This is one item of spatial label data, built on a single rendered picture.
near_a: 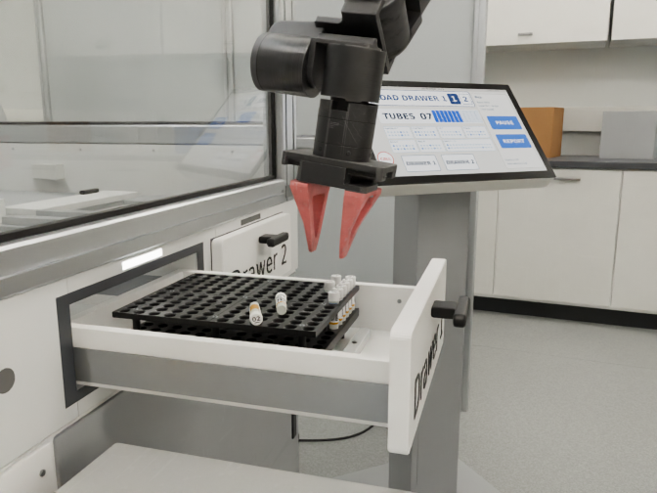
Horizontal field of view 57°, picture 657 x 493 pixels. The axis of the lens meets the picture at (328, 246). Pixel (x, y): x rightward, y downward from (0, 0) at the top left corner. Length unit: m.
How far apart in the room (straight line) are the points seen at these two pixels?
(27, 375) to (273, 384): 0.22
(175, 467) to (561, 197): 3.07
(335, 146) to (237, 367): 0.22
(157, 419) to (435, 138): 0.96
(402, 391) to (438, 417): 1.23
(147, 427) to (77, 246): 0.26
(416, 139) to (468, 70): 0.83
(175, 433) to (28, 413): 0.28
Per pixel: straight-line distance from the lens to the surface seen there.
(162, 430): 0.84
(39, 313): 0.62
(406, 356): 0.50
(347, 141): 0.57
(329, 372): 0.54
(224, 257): 0.89
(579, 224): 3.54
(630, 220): 3.55
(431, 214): 1.55
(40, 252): 0.61
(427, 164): 1.43
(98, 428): 0.72
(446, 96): 1.62
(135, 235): 0.73
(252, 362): 0.56
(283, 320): 0.61
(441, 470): 1.83
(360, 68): 0.57
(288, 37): 0.62
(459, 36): 2.29
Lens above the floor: 1.09
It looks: 11 degrees down
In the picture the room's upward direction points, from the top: straight up
